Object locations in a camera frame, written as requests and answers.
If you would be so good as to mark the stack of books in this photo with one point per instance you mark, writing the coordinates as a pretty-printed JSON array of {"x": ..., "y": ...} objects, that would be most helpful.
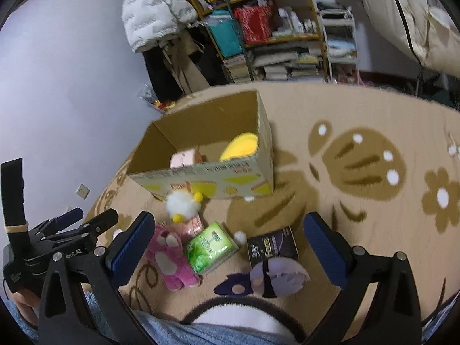
[{"x": 288, "y": 61}]

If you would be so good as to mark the white puffer jacket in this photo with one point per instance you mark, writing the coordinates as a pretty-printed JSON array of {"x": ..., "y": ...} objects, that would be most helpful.
[{"x": 151, "y": 23}]

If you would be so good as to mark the red gift bag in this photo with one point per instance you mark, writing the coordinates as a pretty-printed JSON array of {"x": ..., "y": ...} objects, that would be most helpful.
[{"x": 255, "y": 23}]

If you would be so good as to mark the beige patterned round rug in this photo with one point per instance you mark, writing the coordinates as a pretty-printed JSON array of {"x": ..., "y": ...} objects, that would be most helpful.
[{"x": 380, "y": 168}]

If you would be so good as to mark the white metal cart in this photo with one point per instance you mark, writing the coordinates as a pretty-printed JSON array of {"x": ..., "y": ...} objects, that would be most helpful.
[{"x": 339, "y": 36}]

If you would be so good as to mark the pink patterned plastic pack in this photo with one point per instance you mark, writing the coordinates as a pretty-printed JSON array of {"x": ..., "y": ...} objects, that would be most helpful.
[{"x": 187, "y": 230}]

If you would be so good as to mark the yellow round plush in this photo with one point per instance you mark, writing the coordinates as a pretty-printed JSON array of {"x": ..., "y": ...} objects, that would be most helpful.
[{"x": 243, "y": 145}]

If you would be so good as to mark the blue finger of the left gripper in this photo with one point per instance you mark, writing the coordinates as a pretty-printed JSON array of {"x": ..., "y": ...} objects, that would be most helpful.
[{"x": 59, "y": 223}]

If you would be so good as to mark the person's left hand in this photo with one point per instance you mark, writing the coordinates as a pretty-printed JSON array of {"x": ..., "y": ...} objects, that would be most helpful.
[{"x": 27, "y": 304}]

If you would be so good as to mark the wooden bookshelf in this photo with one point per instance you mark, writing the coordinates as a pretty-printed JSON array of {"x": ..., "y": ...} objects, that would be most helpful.
[{"x": 275, "y": 40}]

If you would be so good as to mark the white wall socket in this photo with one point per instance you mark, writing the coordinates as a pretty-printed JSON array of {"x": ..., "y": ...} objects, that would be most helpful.
[{"x": 83, "y": 191}]

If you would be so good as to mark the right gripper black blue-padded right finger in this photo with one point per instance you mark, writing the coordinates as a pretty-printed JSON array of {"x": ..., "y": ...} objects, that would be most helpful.
[{"x": 394, "y": 315}]

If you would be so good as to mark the plastic snack bag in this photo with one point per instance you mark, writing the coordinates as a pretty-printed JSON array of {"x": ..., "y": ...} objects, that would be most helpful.
[{"x": 148, "y": 95}]

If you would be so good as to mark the beige hanging curtain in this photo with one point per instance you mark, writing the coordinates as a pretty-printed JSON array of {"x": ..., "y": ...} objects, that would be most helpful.
[{"x": 421, "y": 29}]

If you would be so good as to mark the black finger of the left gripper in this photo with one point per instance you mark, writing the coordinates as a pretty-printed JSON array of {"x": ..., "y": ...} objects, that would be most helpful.
[{"x": 88, "y": 231}]

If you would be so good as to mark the teal storage bag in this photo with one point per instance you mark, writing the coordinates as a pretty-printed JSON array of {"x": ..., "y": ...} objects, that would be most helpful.
[{"x": 221, "y": 26}]

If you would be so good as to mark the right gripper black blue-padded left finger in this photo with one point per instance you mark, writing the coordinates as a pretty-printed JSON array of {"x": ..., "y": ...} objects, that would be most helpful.
[{"x": 65, "y": 316}]

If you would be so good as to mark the pink pig plush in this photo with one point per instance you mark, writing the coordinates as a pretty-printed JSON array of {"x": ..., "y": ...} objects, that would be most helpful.
[{"x": 186, "y": 158}]

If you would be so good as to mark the person's blue jeans leg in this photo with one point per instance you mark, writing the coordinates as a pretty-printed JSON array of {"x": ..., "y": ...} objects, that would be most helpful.
[{"x": 162, "y": 331}]

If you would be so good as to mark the open cardboard box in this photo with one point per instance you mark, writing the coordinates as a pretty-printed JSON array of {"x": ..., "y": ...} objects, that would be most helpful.
[{"x": 208, "y": 126}]

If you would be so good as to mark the pink bear plush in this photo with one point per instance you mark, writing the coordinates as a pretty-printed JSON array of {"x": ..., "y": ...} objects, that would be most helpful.
[{"x": 165, "y": 250}]

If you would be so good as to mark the white fluffy yellow-footed plush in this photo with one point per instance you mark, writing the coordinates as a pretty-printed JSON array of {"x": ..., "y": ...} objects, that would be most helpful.
[{"x": 183, "y": 206}]

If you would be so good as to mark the black tissue pack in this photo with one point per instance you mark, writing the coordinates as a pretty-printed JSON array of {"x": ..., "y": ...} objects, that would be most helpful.
[{"x": 279, "y": 243}]

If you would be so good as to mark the green tissue pack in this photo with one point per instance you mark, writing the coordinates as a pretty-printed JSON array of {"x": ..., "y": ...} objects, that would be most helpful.
[{"x": 209, "y": 249}]

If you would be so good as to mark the brown paper bags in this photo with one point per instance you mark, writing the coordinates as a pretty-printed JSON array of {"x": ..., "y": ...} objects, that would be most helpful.
[{"x": 185, "y": 72}]

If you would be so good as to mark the purple striped plush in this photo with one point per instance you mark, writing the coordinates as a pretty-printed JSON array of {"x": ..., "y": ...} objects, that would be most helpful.
[{"x": 271, "y": 278}]

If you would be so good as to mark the black white fluffy slipper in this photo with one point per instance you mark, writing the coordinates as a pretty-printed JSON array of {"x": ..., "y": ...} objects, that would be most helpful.
[{"x": 246, "y": 313}]

